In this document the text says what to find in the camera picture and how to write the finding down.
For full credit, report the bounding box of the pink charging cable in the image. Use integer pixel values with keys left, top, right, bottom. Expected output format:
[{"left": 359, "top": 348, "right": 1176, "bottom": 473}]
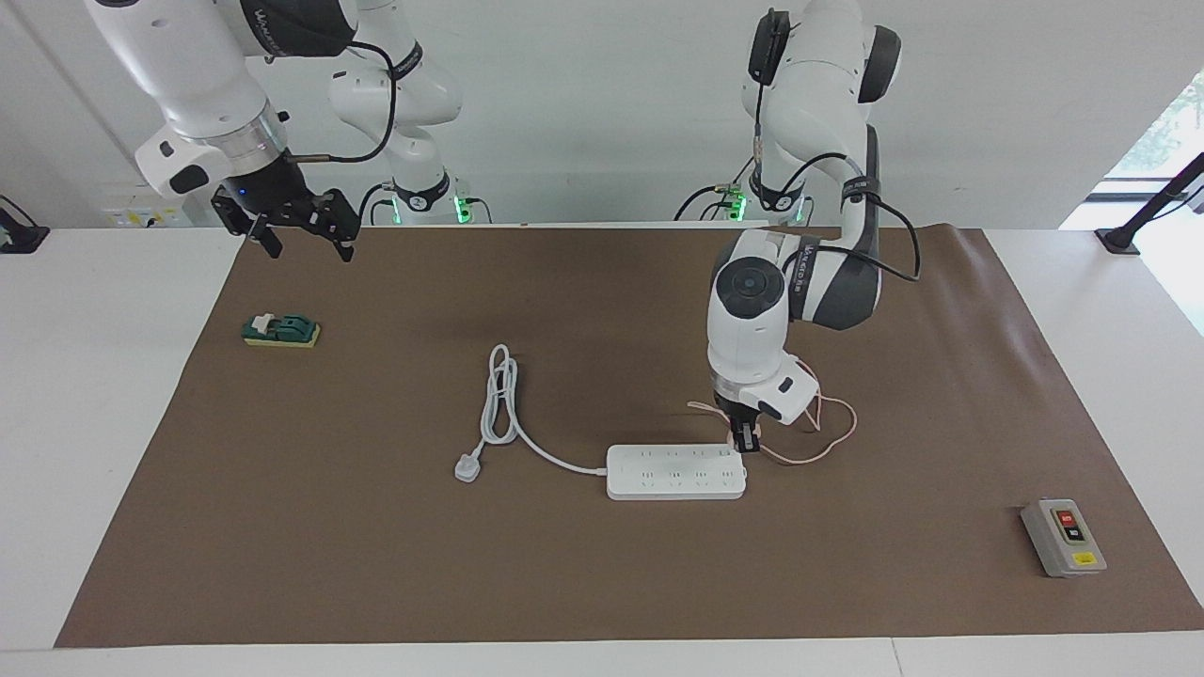
[{"left": 687, "top": 357, "right": 860, "bottom": 467}]

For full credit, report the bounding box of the white power strip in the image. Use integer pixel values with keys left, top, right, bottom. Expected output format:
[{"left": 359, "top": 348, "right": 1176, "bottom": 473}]
[{"left": 605, "top": 444, "right": 749, "bottom": 502}]

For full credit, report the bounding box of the brown table mat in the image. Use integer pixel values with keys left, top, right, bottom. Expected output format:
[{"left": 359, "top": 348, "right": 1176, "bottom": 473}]
[{"left": 55, "top": 224, "right": 1204, "bottom": 650}]

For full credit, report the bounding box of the black angled stand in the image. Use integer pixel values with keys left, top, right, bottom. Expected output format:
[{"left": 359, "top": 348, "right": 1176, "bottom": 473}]
[{"left": 1095, "top": 150, "right": 1204, "bottom": 257}]

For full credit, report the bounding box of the bright window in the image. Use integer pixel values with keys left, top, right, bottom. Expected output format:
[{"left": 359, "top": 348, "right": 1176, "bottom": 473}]
[{"left": 1102, "top": 73, "right": 1204, "bottom": 181}]

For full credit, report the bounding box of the black base cable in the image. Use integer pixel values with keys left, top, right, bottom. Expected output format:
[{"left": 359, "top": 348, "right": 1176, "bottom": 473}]
[
  {"left": 360, "top": 183, "right": 492, "bottom": 227},
  {"left": 673, "top": 179, "right": 753, "bottom": 223}
]

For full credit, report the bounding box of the green knife switch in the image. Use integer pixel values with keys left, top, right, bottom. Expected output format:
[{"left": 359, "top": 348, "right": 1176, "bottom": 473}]
[{"left": 242, "top": 313, "right": 322, "bottom": 350}]

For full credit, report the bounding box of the white wall socket box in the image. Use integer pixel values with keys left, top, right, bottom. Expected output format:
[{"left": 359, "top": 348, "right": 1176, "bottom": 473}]
[{"left": 102, "top": 183, "right": 196, "bottom": 228}]

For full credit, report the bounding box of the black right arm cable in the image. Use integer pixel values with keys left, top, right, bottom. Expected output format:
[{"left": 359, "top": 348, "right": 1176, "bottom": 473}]
[{"left": 282, "top": 38, "right": 397, "bottom": 166}]

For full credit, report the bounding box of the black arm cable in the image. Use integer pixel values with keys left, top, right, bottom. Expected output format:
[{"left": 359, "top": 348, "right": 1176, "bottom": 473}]
[
  {"left": 282, "top": 38, "right": 397, "bottom": 166},
  {"left": 750, "top": 9, "right": 924, "bottom": 285}
]

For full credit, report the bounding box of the white power cord with plug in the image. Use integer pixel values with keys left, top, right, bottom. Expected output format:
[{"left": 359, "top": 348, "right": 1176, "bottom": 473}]
[{"left": 454, "top": 344, "right": 610, "bottom": 485}]

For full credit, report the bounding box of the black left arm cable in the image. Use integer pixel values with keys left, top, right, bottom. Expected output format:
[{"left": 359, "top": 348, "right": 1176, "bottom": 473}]
[{"left": 750, "top": 9, "right": 924, "bottom": 285}]

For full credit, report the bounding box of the black table clamp mount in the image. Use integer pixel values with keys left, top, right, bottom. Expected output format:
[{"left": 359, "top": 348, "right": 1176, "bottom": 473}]
[{"left": 0, "top": 195, "right": 50, "bottom": 255}]

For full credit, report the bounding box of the grey on-off switch box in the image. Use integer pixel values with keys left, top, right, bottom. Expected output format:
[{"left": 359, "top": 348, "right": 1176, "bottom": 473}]
[{"left": 1020, "top": 498, "right": 1108, "bottom": 578}]

